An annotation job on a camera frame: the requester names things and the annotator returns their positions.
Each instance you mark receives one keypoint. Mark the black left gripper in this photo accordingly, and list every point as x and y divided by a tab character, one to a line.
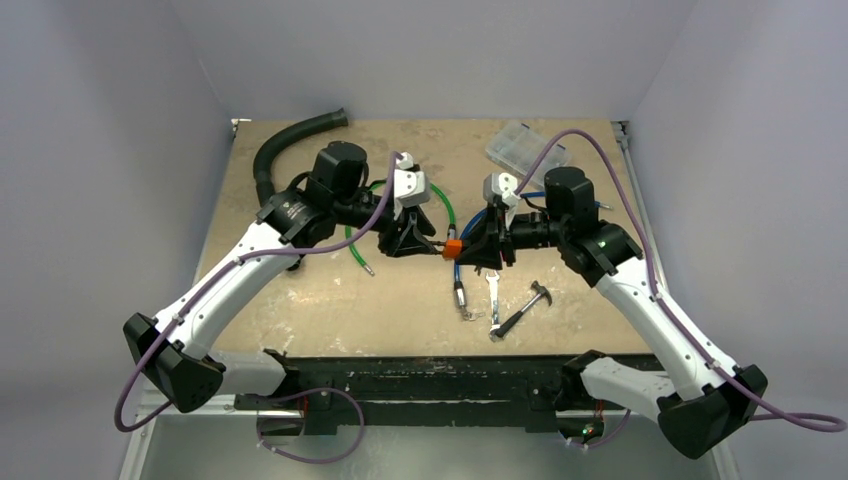
408	235

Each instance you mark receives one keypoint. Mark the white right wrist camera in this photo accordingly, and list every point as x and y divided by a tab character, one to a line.
502	189

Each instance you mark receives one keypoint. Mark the green cable lock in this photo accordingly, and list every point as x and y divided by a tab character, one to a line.
451	231

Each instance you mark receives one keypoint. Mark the orange black padlock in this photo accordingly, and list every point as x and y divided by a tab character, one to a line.
452	249

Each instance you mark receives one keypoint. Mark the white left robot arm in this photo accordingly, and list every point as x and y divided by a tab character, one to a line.
174	348

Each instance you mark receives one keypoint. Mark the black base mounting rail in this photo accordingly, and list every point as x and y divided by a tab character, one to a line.
523	391

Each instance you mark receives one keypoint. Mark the blue cable lock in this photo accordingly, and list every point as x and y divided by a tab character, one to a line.
459	290

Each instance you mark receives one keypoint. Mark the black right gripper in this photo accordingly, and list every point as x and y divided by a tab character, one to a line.
500	233

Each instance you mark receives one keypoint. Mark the small black handle hammer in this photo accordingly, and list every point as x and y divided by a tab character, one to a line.
502	329

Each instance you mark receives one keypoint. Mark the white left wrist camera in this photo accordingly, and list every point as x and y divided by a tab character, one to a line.
411	187

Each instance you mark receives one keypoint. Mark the silver open-end wrench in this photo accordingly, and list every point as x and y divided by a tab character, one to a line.
492	279

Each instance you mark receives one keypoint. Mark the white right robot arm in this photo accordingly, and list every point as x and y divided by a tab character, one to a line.
696	403

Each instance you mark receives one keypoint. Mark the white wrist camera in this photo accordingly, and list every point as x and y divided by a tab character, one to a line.
502	189
411	187

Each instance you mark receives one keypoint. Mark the clear plastic screw box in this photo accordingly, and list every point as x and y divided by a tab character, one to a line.
516	147

